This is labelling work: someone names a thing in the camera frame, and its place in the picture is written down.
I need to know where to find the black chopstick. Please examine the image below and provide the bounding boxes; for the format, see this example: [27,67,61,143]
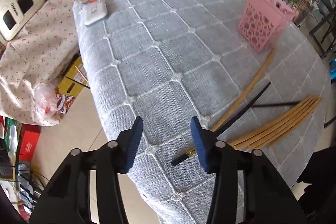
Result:
[251,101,300,108]
[171,82,271,166]

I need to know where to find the black dining table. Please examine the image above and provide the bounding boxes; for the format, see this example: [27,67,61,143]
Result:
[309,0,335,59]

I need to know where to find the floral cloth cover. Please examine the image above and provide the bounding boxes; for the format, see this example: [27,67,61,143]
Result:
[1,0,79,126]

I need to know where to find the pink utensil basket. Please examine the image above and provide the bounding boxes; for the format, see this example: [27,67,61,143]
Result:
[238,0,296,52]

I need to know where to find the grey checked tablecloth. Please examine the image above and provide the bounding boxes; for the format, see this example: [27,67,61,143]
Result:
[73,0,331,223]

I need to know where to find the yellow cardboard box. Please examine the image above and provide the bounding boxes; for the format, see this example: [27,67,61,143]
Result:
[55,55,89,98]

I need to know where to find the long wooden chopstick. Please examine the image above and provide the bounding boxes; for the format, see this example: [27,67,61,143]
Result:
[211,48,276,132]

